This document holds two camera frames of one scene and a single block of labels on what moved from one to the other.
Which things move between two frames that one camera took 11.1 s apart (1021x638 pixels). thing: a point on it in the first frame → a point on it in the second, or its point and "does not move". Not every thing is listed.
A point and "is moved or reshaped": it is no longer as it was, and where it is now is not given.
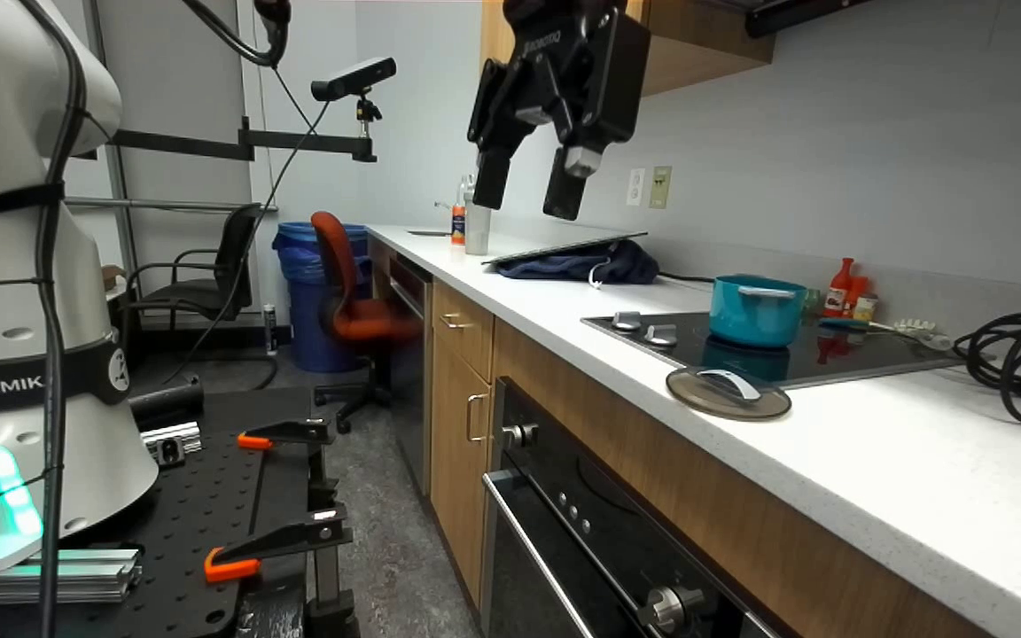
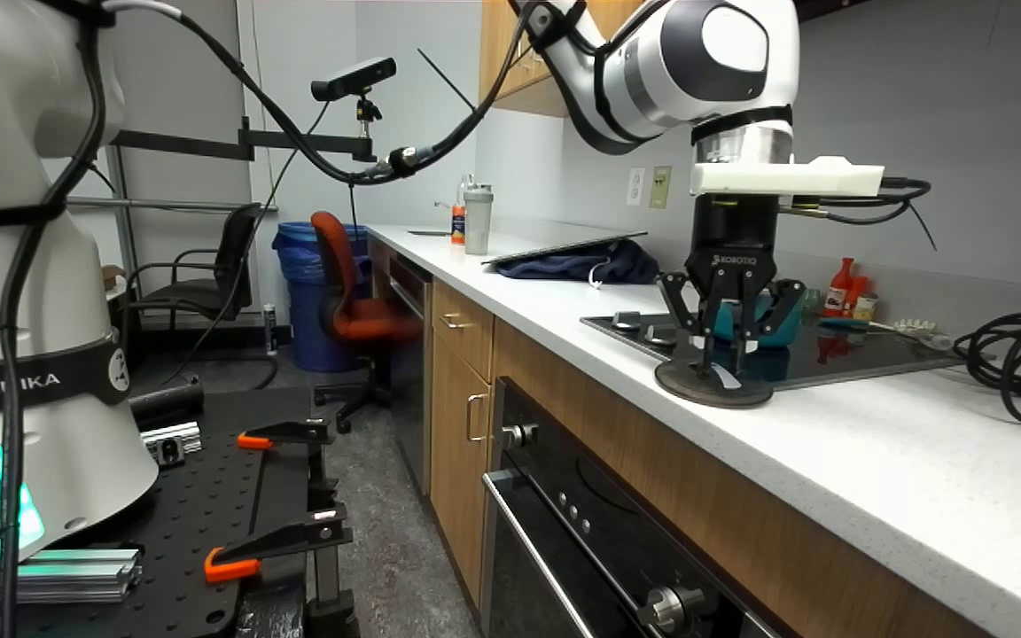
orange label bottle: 459,226 does not move
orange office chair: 359,317 does not move
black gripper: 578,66 → 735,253
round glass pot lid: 721,391 is moved or reshaped
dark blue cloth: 615,262 does not move
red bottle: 844,294 does not move
